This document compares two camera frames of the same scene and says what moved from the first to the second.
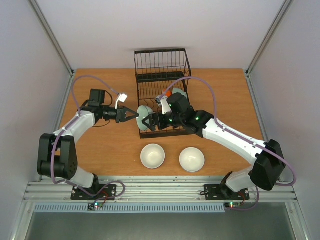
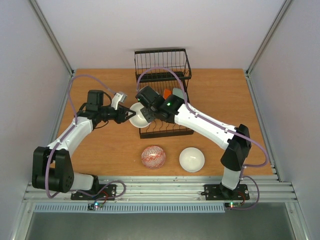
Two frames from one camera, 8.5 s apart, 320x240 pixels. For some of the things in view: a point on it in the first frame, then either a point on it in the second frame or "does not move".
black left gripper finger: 126,109 does not move
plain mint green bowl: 178,90 does not move
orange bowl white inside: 168,92 does not move
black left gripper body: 119,116 does not move
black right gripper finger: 151,127 → 147,115
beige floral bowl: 152,156 → 138,120
